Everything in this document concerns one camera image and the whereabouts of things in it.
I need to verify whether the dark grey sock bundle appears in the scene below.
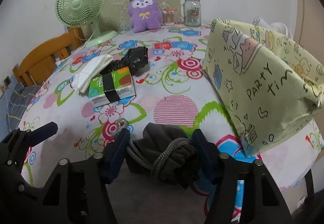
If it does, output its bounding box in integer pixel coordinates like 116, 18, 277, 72
125, 122, 200, 189

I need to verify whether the green tissue pack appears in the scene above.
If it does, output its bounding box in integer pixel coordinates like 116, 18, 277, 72
88, 67, 136, 108

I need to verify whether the plaid blue cushion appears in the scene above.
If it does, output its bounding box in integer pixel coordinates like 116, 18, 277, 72
1, 82, 41, 140

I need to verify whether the wooden chair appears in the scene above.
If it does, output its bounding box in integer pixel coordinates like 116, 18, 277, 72
13, 27, 85, 87

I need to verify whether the white folded cloth bundle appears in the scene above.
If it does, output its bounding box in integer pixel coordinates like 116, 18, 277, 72
71, 54, 113, 93

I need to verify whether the yellow cartoon storage box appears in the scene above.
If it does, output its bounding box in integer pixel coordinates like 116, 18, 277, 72
203, 18, 323, 157

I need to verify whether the floral tablecloth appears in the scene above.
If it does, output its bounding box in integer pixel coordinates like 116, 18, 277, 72
17, 24, 324, 224

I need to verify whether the black plastic bag bundle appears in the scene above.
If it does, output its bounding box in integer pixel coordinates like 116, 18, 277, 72
100, 46, 148, 75

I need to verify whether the green desk fan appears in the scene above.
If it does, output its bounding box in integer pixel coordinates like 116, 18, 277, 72
55, 0, 117, 48

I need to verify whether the purple plush toy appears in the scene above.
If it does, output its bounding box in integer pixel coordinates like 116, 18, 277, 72
128, 0, 162, 33

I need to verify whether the white standing fan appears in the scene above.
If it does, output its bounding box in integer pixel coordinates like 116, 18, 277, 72
252, 16, 289, 36

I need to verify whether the cotton swab container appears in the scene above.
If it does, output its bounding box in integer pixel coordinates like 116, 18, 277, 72
162, 9, 177, 26

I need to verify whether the glass mason jar mug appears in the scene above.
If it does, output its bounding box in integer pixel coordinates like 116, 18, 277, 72
179, 0, 201, 27

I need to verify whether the white fan power cable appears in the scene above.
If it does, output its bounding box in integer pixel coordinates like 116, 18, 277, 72
54, 31, 96, 66

